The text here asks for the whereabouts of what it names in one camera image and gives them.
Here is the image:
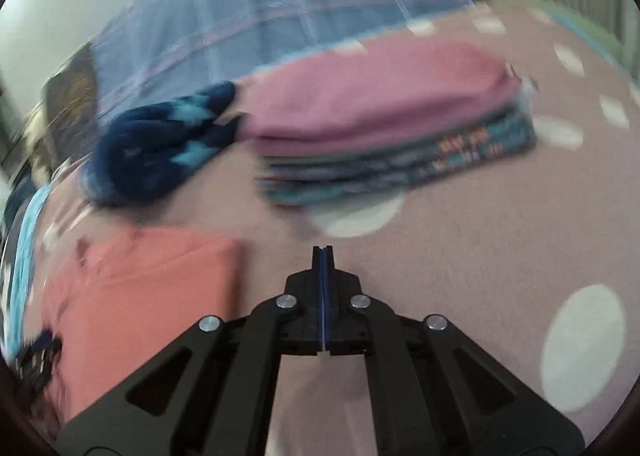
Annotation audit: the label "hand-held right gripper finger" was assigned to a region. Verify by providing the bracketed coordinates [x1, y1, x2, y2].
[55, 246, 326, 456]
[325, 246, 586, 456]

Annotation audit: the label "folded patterned clothes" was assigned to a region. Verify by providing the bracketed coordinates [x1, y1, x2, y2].
[257, 111, 538, 209]

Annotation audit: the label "pink polka dot bedsheet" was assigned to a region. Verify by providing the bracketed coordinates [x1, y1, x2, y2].
[0, 0, 640, 456]

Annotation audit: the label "folded coral pink shirt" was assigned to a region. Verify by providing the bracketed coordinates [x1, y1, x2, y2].
[42, 229, 246, 422]

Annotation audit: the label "folded pink garment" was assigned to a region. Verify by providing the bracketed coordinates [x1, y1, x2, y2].
[240, 39, 523, 157]

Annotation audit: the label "navy star paw blanket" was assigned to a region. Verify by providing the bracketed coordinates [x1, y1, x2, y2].
[82, 81, 241, 207]

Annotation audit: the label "dark patterned cloth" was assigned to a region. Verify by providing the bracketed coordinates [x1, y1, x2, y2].
[12, 331, 63, 387]

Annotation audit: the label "light blue cloth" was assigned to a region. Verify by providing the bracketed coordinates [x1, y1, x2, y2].
[10, 186, 51, 337]

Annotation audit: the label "dark printed panel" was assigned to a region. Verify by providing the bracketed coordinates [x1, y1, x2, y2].
[42, 44, 101, 164]

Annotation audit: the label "light green sheet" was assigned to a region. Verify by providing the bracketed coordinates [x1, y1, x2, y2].
[500, 0, 640, 72]

